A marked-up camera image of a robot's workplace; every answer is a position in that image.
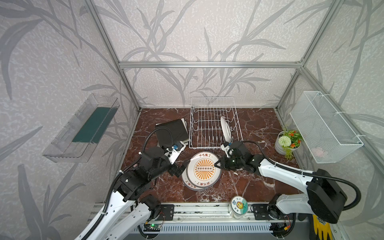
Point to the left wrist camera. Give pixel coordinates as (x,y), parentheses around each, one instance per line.
(173,152)

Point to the round white plate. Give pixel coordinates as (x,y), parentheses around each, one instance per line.
(187,184)
(226,130)
(201,172)
(193,186)

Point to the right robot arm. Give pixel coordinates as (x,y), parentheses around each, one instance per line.
(321,194)

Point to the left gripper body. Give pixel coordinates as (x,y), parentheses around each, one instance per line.
(174,168)

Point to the black square plate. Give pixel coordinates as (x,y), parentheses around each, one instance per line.
(172,130)

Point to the white mesh wall basket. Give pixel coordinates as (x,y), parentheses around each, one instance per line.
(325,131)

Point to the clear plastic wall shelf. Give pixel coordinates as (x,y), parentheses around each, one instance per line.
(62,149)

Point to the aluminium frame rail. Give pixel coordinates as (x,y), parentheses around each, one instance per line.
(278,65)

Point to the yellow work glove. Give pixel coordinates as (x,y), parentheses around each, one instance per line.
(321,229)

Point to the green sponge mat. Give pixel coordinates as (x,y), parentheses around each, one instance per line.
(94,128)

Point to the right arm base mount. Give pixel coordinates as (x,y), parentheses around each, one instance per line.
(269,212)

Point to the potted artificial plant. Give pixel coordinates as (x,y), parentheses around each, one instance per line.
(287,142)

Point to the left circuit board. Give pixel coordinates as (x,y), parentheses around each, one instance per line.
(152,227)

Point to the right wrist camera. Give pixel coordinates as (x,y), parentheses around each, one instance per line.
(226,147)

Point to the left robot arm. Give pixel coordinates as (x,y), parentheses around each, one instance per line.
(124,210)

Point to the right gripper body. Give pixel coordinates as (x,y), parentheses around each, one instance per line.
(225,162)

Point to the right circuit board wiring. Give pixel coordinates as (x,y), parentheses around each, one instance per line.
(279,229)

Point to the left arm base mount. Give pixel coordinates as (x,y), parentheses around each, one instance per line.
(164,212)

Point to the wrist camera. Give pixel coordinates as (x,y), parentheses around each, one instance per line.
(226,147)
(173,152)

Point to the white wire dish rack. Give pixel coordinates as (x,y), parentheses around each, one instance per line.
(205,122)

